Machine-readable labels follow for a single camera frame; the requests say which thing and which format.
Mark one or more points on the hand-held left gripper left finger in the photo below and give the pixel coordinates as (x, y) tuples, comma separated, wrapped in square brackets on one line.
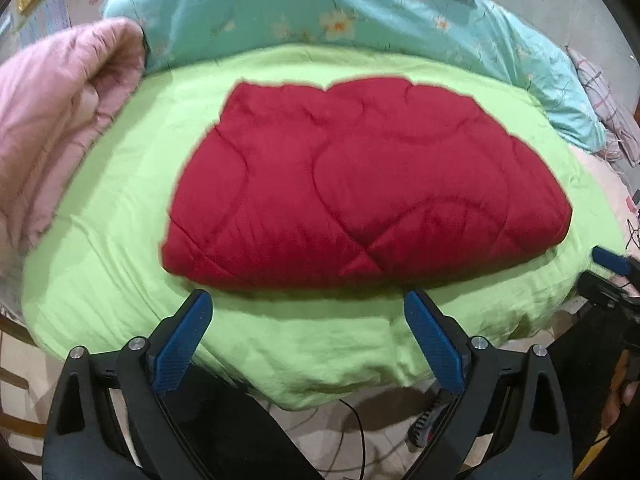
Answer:
[(180, 355)]

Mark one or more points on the red puffer jacket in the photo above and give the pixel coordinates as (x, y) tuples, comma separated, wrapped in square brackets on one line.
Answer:
[(350, 185)]

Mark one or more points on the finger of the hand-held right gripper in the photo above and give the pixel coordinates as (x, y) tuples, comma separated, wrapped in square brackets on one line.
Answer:
[(610, 260)]

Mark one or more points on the pale pink bed sheet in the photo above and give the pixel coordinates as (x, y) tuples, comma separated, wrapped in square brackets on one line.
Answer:
[(605, 180)]

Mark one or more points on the black and red tool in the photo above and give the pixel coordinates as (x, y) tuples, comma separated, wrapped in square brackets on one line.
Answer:
[(422, 425)]

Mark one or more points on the pale wall poster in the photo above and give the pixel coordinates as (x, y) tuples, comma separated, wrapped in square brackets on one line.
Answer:
[(50, 20)]

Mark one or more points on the person's right hand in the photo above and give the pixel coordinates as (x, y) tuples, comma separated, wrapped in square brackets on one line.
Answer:
[(612, 405)]

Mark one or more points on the teal floral quilt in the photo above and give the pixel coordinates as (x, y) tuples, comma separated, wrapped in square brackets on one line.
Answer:
[(250, 10)]

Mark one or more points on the lime green bed sheet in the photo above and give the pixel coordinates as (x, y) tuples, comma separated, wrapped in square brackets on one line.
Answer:
[(125, 220)]

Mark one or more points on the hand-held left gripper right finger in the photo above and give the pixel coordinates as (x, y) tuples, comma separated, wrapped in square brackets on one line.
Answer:
[(435, 345)]

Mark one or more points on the plaid pillow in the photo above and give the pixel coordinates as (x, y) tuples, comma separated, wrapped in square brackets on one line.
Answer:
[(605, 95)]

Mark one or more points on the pink quilt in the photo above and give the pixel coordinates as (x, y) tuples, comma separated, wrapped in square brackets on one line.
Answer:
[(50, 110)]

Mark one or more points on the person's dark trouser leg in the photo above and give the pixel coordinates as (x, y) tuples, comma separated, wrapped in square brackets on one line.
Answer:
[(580, 360)]

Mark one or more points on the wooden chair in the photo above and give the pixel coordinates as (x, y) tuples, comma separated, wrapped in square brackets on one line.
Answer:
[(20, 427)]

